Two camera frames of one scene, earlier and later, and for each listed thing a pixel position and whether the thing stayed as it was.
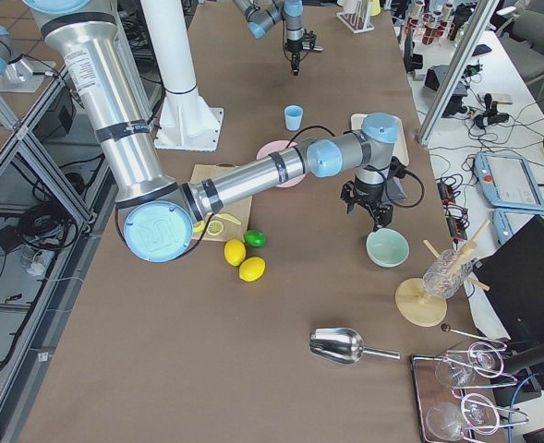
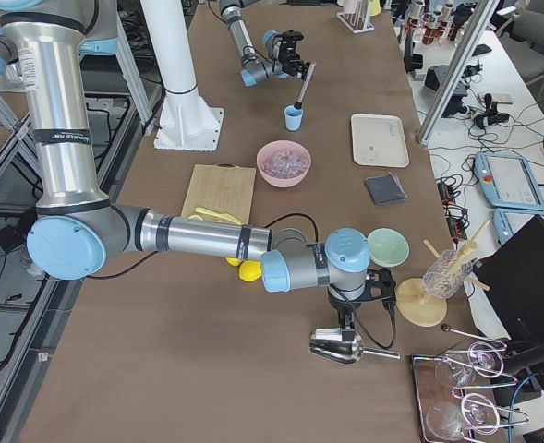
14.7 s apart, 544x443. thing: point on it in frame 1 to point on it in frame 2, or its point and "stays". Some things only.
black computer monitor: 525,277 stays
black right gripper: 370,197 to 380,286
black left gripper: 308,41 to 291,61
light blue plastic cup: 293,114 stays
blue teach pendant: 509,182 stays
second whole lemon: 251,269 stays
